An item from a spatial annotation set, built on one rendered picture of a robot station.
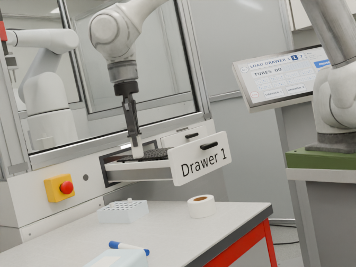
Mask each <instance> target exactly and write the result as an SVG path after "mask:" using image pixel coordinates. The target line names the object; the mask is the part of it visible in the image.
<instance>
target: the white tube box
mask: <svg viewBox="0 0 356 267"><path fill-rule="evenodd" d="M96 212H97V216H98V219H99V223H132V222H134V221H136V220H137V219H139V218H141V217H143V216H144V215H146V214H148V213H149V210H148V205H147V200H140V201H132V203H131V204H129V203H128V201H116V202H114V208H110V205H107V206H105V207H103V208H101V209H99V210H97V211H96Z"/></svg>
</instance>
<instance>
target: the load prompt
mask: <svg viewBox="0 0 356 267"><path fill-rule="evenodd" d="M304 59H307V57H306V55H305V54H304V52H300V53H297V54H292V55H287V56H282V57H276V58H271V59H267V60H261V61H256V62H253V63H248V64H247V65H248V68H249V70H255V69H260V68H265V67H271V66H275V65H281V64H286V63H290V62H294V61H299V60H304Z"/></svg>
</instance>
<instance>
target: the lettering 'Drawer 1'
mask: <svg viewBox="0 0 356 267"><path fill-rule="evenodd" d="M221 150H223V153H224V149H223V148H222V149H221ZM216 155H218V154H215V159H216ZM210 157H212V158H213V156H210ZM210 157H209V162H210V161H212V160H214V158H213V159H211V160H210ZM226 158H227V157H225V154H224V158H223V159H226ZM196 163H198V165H197V166H199V169H200V164H199V162H195V164H196ZM204 163H205V164H206V167H208V159H207V163H206V161H205V159H203V163H202V160H201V164H202V166H203V168H204ZM216 163H217V159H216ZM210 164H211V165H213V164H214V162H213V163H211V162H210ZM184 165H186V166H187V168H188V173H187V174H186V175H184V170H183V166H184ZM192 165H194V164H193V163H192V164H190V166H191V172H192V173H193V171H192ZM197 166H196V167H195V170H196V171H198V170H199V169H198V170H197ZM181 167H182V172H183V177H185V176H187V175H188V174H189V167H188V165H187V164H182V165H181ZM200 170H201V169H200Z"/></svg>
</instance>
